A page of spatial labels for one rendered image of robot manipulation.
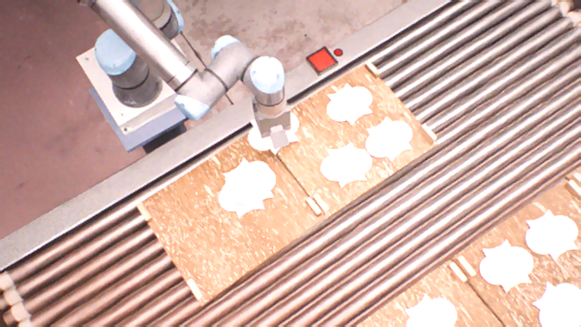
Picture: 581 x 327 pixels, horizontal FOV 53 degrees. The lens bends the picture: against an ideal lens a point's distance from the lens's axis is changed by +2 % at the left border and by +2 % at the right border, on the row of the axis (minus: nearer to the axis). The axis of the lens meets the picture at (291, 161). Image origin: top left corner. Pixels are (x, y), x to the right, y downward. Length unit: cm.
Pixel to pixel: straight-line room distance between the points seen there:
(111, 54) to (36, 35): 172
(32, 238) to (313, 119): 87
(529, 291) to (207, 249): 86
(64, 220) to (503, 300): 122
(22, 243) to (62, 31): 174
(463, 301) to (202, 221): 73
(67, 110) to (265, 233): 168
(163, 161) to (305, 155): 42
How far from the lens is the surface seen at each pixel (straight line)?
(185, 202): 167
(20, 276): 178
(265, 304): 158
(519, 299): 166
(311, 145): 171
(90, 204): 177
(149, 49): 133
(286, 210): 163
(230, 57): 136
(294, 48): 302
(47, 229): 178
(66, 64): 320
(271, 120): 146
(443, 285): 162
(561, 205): 178
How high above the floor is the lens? 248
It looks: 66 degrees down
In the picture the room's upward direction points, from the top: 3 degrees counter-clockwise
